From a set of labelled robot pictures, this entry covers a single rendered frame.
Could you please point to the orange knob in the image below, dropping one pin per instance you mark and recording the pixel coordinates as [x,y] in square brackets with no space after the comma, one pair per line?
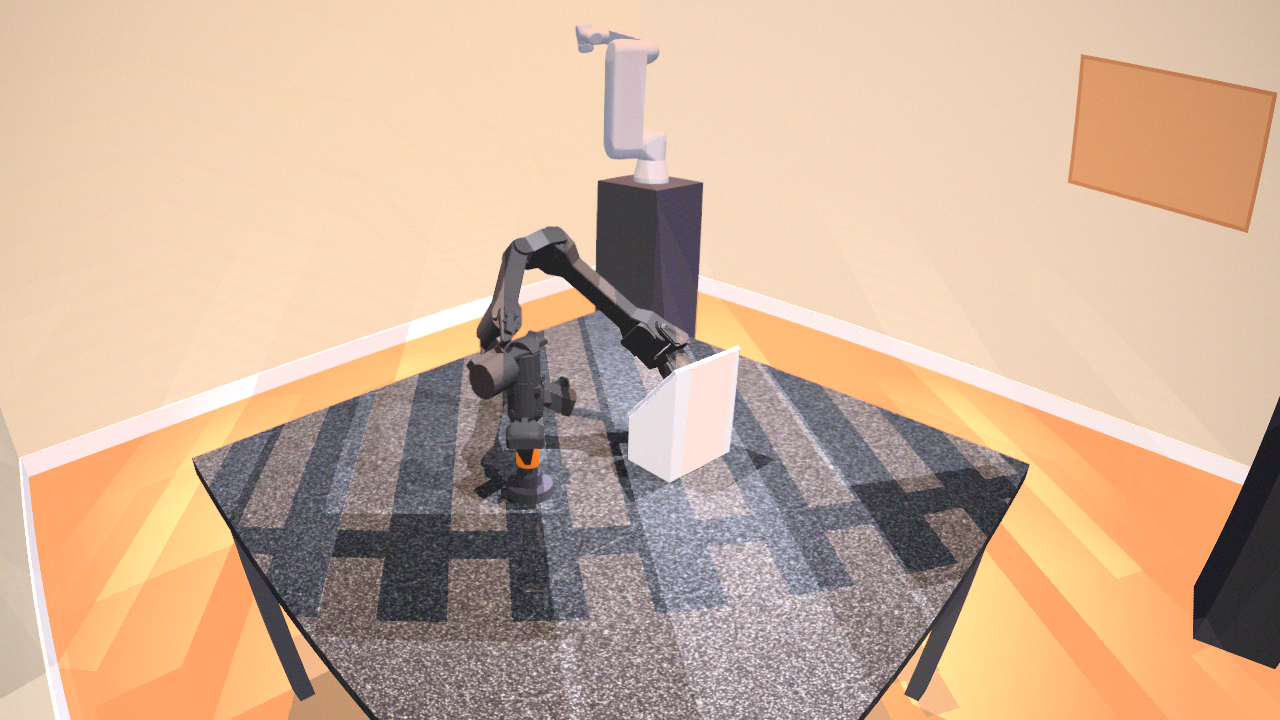
[534,463]

